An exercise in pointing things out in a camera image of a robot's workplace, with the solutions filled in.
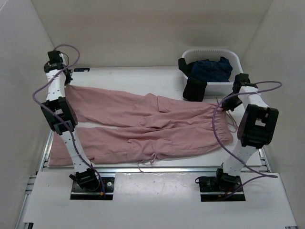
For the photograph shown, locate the pink drawstring trousers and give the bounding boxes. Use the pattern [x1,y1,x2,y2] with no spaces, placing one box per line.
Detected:
[49,85,238,173]

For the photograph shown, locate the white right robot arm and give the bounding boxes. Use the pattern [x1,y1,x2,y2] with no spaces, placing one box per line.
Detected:
[214,73,279,191]

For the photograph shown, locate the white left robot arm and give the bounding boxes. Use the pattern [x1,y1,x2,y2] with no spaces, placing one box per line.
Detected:
[41,50,100,191]

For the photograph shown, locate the white plastic basket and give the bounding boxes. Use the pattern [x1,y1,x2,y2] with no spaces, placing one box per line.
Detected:
[178,48,243,96]

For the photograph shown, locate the blue denim jeans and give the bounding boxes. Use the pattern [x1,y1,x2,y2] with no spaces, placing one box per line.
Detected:
[192,56,233,83]

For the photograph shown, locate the black garment in basket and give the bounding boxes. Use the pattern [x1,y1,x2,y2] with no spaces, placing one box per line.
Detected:
[178,58,207,102]

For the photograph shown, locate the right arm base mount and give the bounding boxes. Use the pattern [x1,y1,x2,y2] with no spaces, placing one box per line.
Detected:
[195,168,246,202]

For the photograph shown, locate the aluminium table frame rail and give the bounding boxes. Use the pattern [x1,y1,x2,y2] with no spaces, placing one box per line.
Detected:
[14,68,298,229]

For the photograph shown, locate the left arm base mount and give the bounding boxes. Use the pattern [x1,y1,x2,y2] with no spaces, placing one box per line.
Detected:
[70,173,116,200]

